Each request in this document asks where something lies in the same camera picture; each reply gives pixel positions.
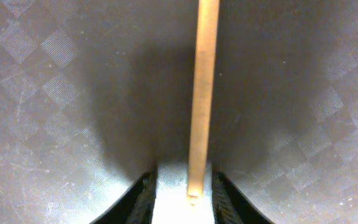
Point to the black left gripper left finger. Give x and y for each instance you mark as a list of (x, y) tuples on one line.
[(136, 205)]

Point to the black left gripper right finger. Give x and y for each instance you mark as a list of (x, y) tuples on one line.
[(230, 206)]

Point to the wooden chopstick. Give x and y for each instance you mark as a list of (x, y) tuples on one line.
[(205, 53)]

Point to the dark brown serving tray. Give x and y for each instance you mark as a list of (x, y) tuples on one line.
[(95, 93)]

